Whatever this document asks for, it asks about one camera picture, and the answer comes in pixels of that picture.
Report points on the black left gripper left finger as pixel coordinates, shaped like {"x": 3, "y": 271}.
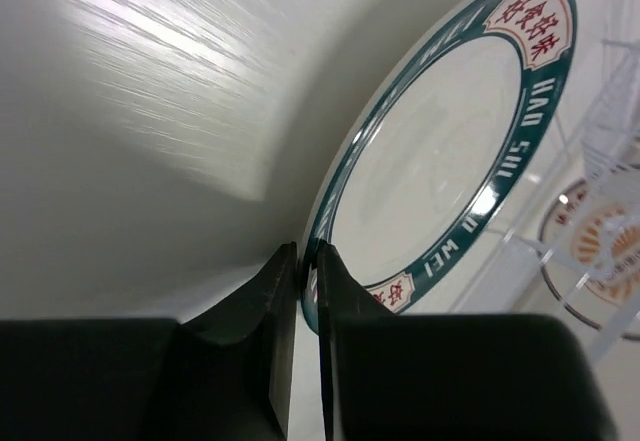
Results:
{"x": 224, "y": 375}

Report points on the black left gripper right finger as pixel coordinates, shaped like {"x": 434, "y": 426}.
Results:
{"x": 448, "y": 377}

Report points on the orange sunburst ceramic plate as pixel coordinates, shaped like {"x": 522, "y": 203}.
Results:
{"x": 597, "y": 299}

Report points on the green rimmed white plate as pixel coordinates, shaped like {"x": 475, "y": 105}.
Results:
{"x": 447, "y": 141}

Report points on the white wire dish rack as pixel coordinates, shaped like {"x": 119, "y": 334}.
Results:
{"x": 603, "y": 150}

